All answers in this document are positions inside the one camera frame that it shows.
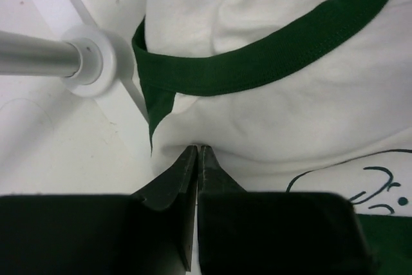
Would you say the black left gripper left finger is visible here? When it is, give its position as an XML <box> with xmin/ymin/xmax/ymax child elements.
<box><xmin>1</xmin><ymin>146</ymin><xmax>197</xmax><ymax>274</ymax></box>

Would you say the white green raglan t-shirt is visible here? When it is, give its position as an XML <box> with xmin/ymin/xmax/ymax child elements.
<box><xmin>132</xmin><ymin>0</ymin><xmax>411</xmax><ymax>274</ymax></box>

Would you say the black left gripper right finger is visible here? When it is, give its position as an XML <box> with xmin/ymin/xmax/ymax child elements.
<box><xmin>198</xmin><ymin>146</ymin><xmax>378</xmax><ymax>274</ymax></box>

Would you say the silver white clothes rack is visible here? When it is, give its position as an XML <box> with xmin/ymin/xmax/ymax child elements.
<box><xmin>1</xmin><ymin>0</ymin><xmax>147</xmax><ymax>119</ymax></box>

